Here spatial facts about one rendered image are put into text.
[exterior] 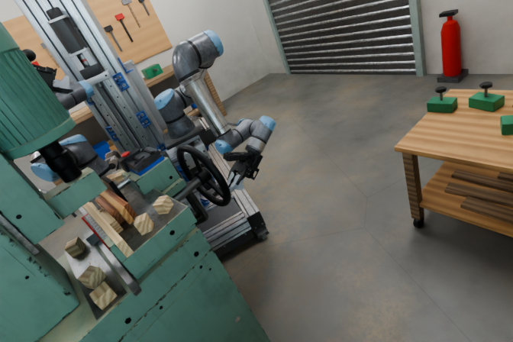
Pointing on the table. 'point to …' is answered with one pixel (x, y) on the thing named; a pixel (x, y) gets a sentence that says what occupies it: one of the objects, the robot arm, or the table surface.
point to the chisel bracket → (75, 193)
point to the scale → (93, 224)
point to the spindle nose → (60, 162)
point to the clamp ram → (117, 185)
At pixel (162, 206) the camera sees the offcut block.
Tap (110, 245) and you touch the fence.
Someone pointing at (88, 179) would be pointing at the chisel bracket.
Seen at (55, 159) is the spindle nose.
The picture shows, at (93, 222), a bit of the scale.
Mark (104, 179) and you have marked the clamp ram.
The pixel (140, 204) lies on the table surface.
